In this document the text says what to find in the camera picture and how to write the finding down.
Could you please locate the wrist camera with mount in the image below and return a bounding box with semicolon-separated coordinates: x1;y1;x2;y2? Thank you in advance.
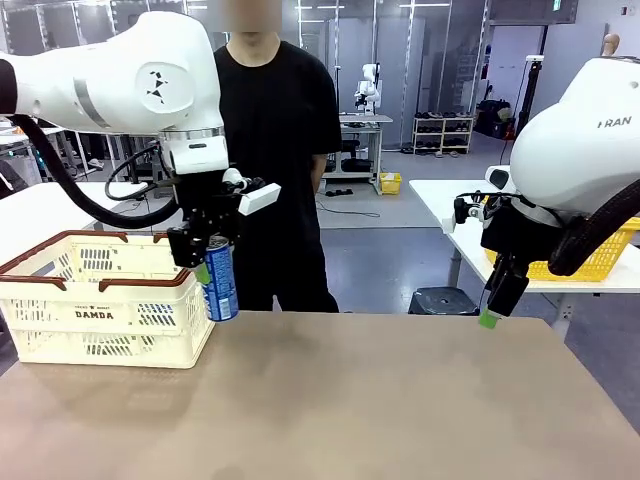
442;196;489;235
222;167;283;218

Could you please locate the black right arm cable sleeve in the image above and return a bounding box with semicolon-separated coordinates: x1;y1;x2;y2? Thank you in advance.
547;176;640;278

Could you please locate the white table with basket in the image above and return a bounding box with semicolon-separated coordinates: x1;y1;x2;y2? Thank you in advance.
408;178;640;331

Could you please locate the large yellow shopping basket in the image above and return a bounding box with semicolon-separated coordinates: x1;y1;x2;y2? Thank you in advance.
484;217;640;283

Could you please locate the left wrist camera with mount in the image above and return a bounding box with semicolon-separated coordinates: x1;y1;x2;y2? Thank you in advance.
222;167;283;218

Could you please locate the person's left forearm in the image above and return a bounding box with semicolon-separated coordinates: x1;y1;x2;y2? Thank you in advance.
310;151;329;194

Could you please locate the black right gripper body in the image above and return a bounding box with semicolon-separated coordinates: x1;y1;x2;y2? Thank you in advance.
479;197;571;266

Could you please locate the black stand with white head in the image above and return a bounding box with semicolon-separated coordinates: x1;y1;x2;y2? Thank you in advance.
516;55;545;134

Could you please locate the white shoe rack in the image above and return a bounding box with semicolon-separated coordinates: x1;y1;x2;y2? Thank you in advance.
412;115;475;155

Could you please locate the cream plastic shopping basket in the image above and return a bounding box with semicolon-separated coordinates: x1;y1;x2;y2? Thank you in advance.
0;229;216;370

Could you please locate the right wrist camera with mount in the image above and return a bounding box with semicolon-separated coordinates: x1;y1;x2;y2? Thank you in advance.
442;196;489;235

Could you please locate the blue white-lettered drink can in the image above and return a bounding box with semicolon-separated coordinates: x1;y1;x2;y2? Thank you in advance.
204;238;241;323

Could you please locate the black bags pile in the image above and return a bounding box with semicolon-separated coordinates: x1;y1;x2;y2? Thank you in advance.
474;98;515;140

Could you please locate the person in black t-shirt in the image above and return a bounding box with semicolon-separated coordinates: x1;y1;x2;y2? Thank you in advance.
212;32;344;314

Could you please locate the black stool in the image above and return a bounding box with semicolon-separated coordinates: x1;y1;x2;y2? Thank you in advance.
408;287;481;316

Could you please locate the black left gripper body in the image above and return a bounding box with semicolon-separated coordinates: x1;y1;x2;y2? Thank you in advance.
166;169;242;247

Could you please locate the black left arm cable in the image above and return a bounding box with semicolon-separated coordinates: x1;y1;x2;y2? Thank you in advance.
8;113;180;231

